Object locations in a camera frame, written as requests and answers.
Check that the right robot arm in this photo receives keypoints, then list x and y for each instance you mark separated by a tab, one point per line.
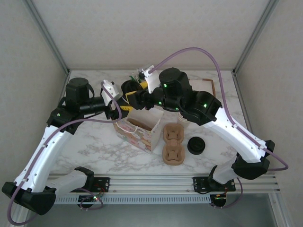
236	137

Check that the black cup lid stack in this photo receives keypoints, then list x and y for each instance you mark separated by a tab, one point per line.
196	145

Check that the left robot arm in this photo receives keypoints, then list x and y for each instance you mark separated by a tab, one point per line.
42	160

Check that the green drink stopper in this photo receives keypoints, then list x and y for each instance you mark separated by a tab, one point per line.
133	78

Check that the aluminium frame post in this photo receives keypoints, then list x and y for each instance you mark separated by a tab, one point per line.
47	35
256	35

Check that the left controller board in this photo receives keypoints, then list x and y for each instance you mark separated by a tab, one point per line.
88	199

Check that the right controller board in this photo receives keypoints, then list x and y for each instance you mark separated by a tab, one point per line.
219	199

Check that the aluminium mounting rail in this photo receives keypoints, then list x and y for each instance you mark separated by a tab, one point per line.
151	183

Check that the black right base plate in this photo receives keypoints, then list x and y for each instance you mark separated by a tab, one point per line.
201	184

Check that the controller board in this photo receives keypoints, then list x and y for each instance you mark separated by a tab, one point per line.
219	199
88	199

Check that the white napkin stack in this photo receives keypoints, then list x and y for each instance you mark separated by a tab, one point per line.
201	85

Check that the beige paper cup stack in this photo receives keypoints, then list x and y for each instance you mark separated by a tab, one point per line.
183	123

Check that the box of white napkins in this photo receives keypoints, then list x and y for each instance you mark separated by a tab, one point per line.
213	87

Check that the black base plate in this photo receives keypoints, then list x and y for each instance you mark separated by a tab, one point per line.
201	184
104	184

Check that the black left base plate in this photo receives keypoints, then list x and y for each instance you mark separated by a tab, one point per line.
104	184

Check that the brown cardboard cup carrier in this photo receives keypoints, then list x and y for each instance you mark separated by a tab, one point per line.
173	144

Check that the white paper gift bag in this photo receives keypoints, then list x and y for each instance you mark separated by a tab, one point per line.
142	142

